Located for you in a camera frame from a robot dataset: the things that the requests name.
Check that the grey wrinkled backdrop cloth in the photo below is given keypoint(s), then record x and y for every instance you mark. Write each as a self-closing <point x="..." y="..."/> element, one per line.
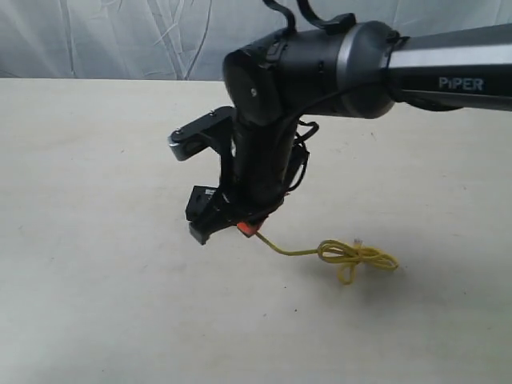
<point x="187" y="40"/>

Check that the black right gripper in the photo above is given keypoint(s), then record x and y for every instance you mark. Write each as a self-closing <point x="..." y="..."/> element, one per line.
<point x="255" y="178"/>

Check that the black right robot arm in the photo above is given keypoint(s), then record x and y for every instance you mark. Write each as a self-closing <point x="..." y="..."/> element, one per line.
<point x="340" y="67"/>

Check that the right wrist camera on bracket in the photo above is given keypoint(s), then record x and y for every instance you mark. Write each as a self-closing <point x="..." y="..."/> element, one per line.
<point x="212" y="130"/>

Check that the black network switch box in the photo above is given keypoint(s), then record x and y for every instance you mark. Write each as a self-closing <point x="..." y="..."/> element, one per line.
<point x="198" y="200"/>

